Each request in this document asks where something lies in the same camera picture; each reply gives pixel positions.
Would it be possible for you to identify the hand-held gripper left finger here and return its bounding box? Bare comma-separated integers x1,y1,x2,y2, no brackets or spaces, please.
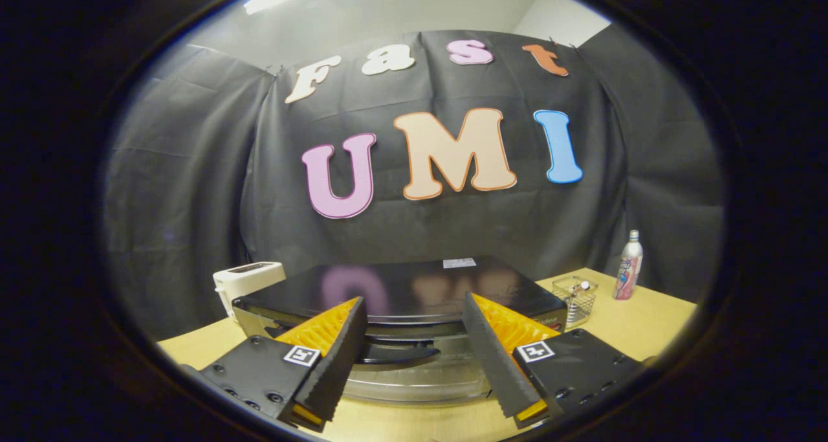
184,296,368,433

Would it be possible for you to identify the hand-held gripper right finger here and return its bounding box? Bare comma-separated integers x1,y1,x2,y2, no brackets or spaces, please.
463,292,648,430

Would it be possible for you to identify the black toaster oven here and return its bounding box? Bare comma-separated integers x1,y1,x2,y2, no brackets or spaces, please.
232,256,569,407

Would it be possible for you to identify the white toaster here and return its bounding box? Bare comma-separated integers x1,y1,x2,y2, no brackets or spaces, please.
213,261,287,320

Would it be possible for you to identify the silver pink spray bottle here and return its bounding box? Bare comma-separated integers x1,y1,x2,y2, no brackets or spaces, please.
613,230,644,300

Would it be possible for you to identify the black backdrop cloth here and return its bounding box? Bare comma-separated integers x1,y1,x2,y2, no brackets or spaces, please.
103,30,725,342

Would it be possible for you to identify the clear wire holder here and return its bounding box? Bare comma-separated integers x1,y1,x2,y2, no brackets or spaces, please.
552,276,599,329

